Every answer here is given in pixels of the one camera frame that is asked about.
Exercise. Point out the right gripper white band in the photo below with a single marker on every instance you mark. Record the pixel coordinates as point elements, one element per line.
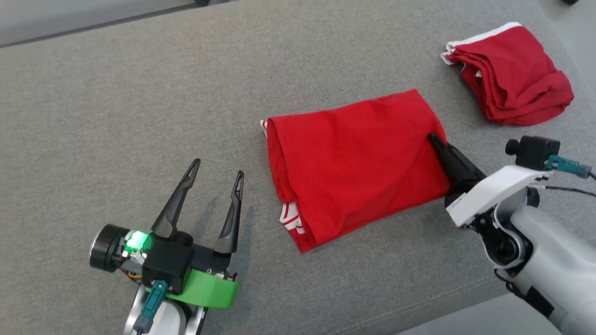
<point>493,190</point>

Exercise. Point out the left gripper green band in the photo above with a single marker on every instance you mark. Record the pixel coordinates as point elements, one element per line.
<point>209,288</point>

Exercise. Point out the red T-shirt with white sleeve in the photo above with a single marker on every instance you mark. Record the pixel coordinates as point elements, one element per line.
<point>354,163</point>

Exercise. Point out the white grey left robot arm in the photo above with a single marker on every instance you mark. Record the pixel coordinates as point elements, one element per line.
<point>167,321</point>

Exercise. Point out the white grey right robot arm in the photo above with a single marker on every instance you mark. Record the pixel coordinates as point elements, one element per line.
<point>554,260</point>

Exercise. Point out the black round right wrist motor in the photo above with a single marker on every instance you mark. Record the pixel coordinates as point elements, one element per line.
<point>533,197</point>

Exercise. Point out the black round wrist motor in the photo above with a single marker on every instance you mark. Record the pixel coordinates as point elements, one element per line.
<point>109,246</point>
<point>533,197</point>

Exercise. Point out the black round left wrist motor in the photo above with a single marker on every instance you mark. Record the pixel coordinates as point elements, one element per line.
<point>109,246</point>

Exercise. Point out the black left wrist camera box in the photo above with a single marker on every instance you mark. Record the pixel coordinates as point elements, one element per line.
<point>167,260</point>

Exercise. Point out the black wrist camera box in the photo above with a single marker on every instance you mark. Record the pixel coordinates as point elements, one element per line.
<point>535,151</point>
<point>167,260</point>

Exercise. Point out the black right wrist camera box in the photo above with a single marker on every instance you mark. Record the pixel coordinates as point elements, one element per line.
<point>535,151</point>

